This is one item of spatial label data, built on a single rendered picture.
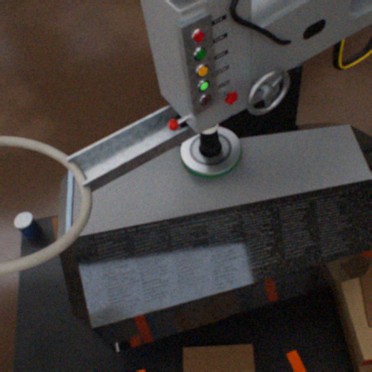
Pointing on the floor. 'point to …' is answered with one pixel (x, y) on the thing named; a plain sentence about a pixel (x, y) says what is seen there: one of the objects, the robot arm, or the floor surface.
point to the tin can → (27, 225)
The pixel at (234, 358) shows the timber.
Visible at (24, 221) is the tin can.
